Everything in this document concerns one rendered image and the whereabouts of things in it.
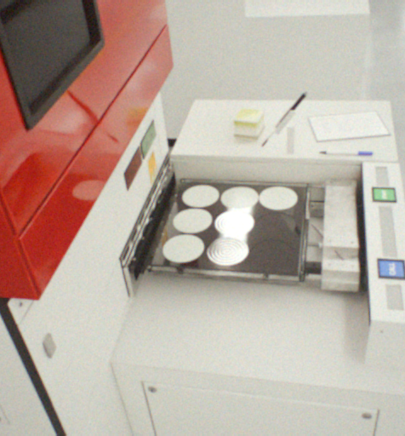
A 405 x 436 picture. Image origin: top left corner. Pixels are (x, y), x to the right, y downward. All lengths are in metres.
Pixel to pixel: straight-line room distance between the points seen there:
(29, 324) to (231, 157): 0.83
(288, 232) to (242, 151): 0.31
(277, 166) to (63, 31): 0.82
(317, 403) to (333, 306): 0.23
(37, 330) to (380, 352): 0.66
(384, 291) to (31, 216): 0.70
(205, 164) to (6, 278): 0.88
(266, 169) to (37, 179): 0.88
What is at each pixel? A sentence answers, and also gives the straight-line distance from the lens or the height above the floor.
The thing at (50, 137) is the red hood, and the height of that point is 1.40.
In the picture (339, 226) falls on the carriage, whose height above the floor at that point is 0.88.
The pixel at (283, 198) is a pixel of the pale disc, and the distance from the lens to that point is 1.46.
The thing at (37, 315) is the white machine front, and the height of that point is 1.14.
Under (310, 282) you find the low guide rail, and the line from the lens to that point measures 1.32.
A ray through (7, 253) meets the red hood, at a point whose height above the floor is 1.32.
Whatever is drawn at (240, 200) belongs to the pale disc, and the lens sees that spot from 1.46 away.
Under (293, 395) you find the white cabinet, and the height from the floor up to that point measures 0.78.
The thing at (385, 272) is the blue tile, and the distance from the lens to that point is 1.18.
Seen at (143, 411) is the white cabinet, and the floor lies 0.64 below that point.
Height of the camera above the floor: 1.77
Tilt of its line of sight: 38 degrees down
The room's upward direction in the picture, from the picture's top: 6 degrees counter-clockwise
